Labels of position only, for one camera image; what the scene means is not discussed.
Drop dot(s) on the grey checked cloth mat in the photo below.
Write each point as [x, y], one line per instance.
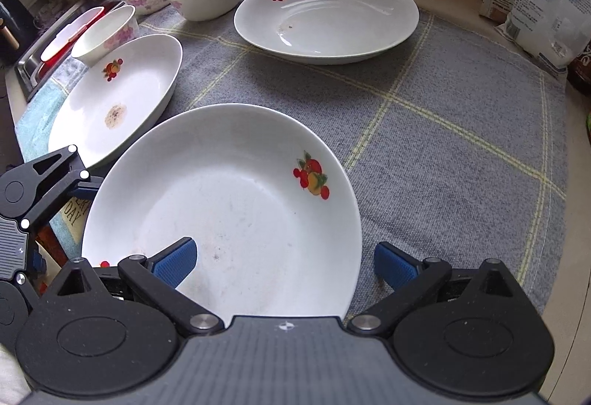
[455, 146]

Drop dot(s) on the steel sink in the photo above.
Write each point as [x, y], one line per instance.
[26, 69]

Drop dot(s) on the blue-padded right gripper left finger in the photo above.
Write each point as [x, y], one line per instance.
[154, 280]

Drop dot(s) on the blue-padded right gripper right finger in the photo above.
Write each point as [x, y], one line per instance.
[415, 284]

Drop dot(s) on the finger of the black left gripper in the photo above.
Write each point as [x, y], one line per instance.
[34, 192]

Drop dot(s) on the red basin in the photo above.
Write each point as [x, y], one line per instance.
[57, 49]

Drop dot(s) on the dark sauce bottle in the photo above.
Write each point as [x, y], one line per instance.
[579, 72]

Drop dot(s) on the white fruit-print plate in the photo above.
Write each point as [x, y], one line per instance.
[275, 219]
[118, 99]
[326, 32]

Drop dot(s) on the light blue towel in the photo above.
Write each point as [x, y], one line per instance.
[32, 134]

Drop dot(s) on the clear plastic food bag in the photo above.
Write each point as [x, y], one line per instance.
[553, 32]

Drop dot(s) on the white floral bowl near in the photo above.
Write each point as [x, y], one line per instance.
[110, 32]

